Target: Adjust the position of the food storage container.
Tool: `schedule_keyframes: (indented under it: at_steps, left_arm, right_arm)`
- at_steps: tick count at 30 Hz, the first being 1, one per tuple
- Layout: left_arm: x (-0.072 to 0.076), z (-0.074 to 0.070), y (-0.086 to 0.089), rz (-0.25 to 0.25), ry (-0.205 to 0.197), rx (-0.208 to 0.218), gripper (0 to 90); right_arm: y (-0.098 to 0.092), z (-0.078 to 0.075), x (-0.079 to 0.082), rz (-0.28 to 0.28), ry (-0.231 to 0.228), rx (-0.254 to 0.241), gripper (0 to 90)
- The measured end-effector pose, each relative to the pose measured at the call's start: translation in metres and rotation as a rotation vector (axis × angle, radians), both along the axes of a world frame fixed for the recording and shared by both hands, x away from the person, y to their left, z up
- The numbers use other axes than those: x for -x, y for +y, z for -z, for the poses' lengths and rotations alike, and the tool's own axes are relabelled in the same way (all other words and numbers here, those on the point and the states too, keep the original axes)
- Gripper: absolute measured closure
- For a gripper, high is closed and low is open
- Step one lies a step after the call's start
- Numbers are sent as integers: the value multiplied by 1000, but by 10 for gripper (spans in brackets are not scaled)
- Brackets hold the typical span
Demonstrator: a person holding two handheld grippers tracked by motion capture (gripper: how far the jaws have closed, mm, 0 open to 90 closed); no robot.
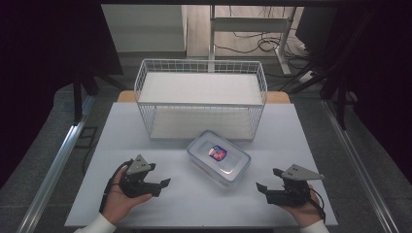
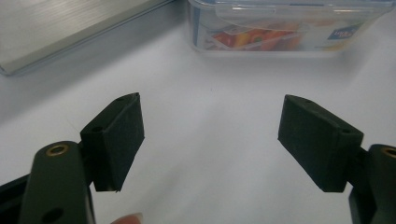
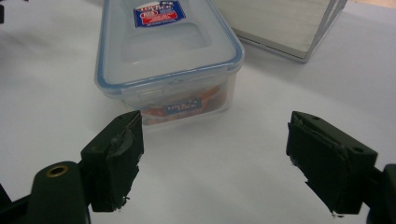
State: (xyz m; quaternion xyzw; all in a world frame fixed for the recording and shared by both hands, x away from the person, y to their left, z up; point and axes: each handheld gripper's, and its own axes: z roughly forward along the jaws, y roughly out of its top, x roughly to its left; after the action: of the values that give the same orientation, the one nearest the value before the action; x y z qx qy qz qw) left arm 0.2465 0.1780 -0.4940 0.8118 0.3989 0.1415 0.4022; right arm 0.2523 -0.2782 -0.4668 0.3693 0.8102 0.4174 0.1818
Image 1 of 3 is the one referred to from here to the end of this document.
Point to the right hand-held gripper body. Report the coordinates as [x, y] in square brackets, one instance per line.
[291, 195]

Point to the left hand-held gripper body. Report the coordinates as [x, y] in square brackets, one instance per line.
[137, 181]

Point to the person's right hand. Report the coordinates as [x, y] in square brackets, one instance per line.
[307, 212]

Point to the person's left hand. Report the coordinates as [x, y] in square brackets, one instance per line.
[118, 202]

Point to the clear plastic lidded food container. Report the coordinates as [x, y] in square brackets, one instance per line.
[223, 165]

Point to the wooden board under table top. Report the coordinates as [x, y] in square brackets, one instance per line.
[278, 97]

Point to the black metal stand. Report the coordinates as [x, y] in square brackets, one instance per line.
[341, 103]
[77, 97]

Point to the white power strip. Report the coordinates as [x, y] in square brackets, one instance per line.
[306, 76]

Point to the dark curtain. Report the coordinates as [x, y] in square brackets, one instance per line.
[382, 81]
[39, 64]

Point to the white cabinet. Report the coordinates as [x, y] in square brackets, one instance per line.
[144, 29]

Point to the black floor bracket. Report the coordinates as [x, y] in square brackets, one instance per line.
[86, 137]

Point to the aluminium rail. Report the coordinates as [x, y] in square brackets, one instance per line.
[359, 161]
[53, 168]

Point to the white desk frame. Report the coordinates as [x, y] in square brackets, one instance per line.
[249, 24]

